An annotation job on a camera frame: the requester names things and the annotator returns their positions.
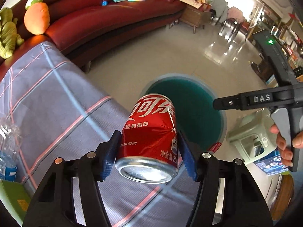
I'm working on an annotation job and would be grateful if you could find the person's right hand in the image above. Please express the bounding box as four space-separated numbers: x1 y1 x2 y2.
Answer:
270 124 303 167

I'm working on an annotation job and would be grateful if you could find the dark red leather sofa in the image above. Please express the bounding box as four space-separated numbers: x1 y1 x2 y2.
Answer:
1 0 185 75

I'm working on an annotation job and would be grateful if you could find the clear plastic water bottle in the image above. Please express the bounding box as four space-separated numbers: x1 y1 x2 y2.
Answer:
1 118 22 182

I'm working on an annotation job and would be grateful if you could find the teal trash bucket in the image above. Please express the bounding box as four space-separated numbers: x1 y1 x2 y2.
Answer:
140 73 227 154

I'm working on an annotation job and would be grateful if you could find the green dinosaur plush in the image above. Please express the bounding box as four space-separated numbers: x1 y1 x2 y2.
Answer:
1 7 25 59

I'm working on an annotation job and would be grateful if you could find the pale green plastic stool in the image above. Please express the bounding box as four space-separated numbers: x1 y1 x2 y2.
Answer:
226 108 276 165

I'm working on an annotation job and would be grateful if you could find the green cardboard box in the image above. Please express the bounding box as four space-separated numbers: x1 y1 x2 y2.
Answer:
1 179 31 226

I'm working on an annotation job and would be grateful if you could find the blue toy box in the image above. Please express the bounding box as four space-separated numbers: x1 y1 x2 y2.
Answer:
254 149 288 176

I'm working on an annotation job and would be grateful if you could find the red Coca-Cola can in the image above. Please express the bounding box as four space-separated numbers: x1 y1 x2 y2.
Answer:
115 94 179 184

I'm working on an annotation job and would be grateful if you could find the orange carrot plush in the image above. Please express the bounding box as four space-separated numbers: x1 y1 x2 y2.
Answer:
24 0 50 35

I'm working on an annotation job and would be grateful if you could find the plaid purple tablecloth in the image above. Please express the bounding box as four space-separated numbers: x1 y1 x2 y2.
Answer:
1 42 199 226

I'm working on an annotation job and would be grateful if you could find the wooden side table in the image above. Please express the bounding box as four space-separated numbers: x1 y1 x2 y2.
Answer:
179 0 212 34

